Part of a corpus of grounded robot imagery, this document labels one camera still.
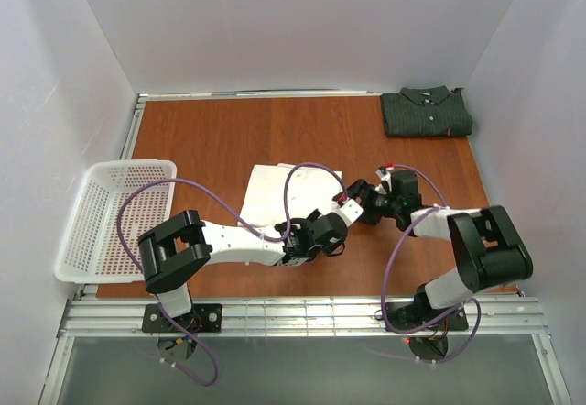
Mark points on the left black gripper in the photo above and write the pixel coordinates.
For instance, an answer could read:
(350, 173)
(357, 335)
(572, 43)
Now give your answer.
(323, 221)

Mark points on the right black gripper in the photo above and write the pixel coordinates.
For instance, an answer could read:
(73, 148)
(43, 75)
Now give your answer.
(366, 193)

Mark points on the white long sleeve shirt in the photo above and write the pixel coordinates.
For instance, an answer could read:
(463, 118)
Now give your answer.
(308, 189)

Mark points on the dark green shirt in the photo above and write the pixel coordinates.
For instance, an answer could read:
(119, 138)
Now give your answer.
(428, 112)

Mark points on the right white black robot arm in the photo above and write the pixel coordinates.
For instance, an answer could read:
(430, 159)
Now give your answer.
(487, 248)

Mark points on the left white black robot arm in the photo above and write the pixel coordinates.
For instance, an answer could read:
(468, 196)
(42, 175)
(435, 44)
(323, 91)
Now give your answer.
(172, 252)

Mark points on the white plastic basket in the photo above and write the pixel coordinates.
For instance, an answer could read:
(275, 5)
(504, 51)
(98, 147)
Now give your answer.
(90, 250)

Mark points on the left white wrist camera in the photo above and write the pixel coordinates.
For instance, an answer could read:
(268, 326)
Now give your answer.
(349, 211)

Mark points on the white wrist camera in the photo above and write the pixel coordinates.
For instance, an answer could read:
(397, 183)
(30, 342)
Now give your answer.
(349, 211)
(384, 174)

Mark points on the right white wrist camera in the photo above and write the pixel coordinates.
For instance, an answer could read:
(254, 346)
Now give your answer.
(384, 174)

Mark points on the aluminium table frame rail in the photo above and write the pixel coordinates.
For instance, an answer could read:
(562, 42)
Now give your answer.
(292, 317)

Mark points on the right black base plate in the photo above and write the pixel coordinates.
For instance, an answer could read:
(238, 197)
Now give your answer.
(406, 316)

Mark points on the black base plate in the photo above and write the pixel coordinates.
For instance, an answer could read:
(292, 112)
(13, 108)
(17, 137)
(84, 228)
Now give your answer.
(203, 318)
(406, 316)

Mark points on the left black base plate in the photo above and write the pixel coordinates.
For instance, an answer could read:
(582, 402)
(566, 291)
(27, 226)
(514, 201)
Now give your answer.
(203, 318)

